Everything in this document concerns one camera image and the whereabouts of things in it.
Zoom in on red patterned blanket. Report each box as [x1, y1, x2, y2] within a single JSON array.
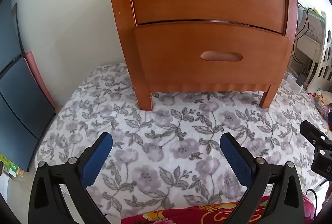
[[121, 194, 315, 224]]

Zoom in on colourful snack packets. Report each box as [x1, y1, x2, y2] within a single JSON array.
[[308, 90, 331, 121]]

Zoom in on dark blue cabinet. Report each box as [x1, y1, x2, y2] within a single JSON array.
[[0, 0, 55, 171]]

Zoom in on white lattice shelf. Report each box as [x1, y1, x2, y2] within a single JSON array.
[[289, 4, 331, 93]]

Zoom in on grey floral blanket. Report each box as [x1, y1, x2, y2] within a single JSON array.
[[35, 63, 328, 218]]

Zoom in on wooden nightstand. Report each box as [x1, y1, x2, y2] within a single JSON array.
[[111, 0, 298, 111]]

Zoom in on black power cable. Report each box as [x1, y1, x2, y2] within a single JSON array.
[[291, 4, 316, 77]]

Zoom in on pink board by wall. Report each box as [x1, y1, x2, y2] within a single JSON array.
[[25, 51, 57, 108]]

